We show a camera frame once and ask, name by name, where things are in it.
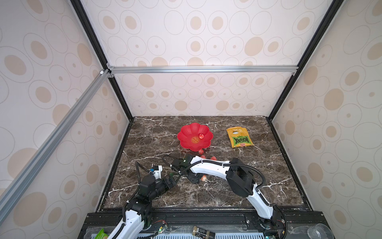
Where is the left diagonal aluminium rail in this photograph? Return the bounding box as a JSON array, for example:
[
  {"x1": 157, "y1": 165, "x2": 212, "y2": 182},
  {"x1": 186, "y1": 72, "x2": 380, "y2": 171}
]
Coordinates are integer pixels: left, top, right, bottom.
[{"x1": 1, "y1": 69, "x2": 111, "y2": 224}]

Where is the red flower-shaped fruit bowl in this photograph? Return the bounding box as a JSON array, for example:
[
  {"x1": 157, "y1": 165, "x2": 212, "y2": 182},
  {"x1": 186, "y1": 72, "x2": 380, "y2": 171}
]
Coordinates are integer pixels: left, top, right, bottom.
[{"x1": 177, "y1": 122, "x2": 213, "y2": 151}]

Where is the horizontal aluminium rail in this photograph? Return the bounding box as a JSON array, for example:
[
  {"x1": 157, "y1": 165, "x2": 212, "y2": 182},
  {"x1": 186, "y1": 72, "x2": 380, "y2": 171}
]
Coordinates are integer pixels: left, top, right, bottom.
[{"x1": 110, "y1": 65, "x2": 298, "y2": 74}]

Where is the clear plastic cup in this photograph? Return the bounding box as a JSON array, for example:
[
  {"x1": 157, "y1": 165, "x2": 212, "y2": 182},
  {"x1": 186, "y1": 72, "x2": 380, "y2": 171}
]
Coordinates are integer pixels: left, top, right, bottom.
[{"x1": 307, "y1": 224, "x2": 334, "y2": 239}]

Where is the black battery with gold label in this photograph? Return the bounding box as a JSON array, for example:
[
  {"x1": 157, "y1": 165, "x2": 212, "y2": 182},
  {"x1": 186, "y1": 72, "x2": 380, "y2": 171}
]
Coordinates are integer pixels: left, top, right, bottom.
[{"x1": 192, "y1": 226, "x2": 215, "y2": 239}]

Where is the yellow green snack bag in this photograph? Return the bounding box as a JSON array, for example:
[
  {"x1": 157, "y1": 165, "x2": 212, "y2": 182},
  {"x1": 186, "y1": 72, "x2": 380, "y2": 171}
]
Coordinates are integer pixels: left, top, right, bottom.
[{"x1": 226, "y1": 126, "x2": 253, "y2": 148}]

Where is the right black corner post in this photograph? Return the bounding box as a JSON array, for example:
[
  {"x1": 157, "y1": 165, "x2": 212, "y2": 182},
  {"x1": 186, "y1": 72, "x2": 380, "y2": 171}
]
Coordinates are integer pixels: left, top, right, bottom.
[{"x1": 267, "y1": 0, "x2": 345, "y2": 122}]

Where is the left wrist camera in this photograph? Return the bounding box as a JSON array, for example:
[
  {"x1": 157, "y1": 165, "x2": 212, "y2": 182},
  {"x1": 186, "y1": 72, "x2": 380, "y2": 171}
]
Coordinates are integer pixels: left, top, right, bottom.
[{"x1": 150, "y1": 165, "x2": 163, "y2": 179}]

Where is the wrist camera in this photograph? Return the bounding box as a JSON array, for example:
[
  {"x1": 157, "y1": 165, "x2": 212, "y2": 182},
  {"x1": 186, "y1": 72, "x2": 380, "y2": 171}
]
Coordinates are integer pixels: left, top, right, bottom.
[
  {"x1": 150, "y1": 165, "x2": 163, "y2": 179},
  {"x1": 171, "y1": 154, "x2": 195, "y2": 174}
]

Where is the black corner post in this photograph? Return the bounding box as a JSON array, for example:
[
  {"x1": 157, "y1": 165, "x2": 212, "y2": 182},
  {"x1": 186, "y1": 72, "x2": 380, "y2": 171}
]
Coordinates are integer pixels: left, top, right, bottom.
[
  {"x1": 267, "y1": 0, "x2": 345, "y2": 122},
  {"x1": 70, "y1": 0, "x2": 134, "y2": 121}
]

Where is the green packet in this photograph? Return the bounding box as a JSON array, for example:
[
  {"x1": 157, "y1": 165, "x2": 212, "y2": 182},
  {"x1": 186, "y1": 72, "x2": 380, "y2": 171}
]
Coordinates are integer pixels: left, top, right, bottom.
[{"x1": 94, "y1": 229, "x2": 108, "y2": 239}]

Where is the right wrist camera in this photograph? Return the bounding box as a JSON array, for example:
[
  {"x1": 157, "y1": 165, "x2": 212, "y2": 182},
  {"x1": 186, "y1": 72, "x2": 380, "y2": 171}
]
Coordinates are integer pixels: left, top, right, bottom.
[{"x1": 171, "y1": 154, "x2": 195, "y2": 174}]

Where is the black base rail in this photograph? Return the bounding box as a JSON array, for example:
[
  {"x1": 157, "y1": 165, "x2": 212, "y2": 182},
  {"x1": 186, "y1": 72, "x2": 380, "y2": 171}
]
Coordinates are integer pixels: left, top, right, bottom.
[{"x1": 78, "y1": 208, "x2": 335, "y2": 239}]

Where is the left black corner post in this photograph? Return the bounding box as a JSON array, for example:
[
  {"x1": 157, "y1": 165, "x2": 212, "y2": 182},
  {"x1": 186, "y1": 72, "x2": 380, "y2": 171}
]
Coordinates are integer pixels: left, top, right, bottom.
[{"x1": 70, "y1": 0, "x2": 134, "y2": 121}]

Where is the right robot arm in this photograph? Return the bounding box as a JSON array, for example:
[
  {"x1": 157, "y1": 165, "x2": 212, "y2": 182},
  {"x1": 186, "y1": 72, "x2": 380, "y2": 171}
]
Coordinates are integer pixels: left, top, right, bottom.
[{"x1": 162, "y1": 154, "x2": 287, "y2": 239}]

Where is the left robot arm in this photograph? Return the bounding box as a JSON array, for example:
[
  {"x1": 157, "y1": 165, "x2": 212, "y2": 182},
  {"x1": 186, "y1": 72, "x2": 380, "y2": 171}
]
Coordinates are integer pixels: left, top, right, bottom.
[{"x1": 109, "y1": 162, "x2": 181, "y2": 239}]

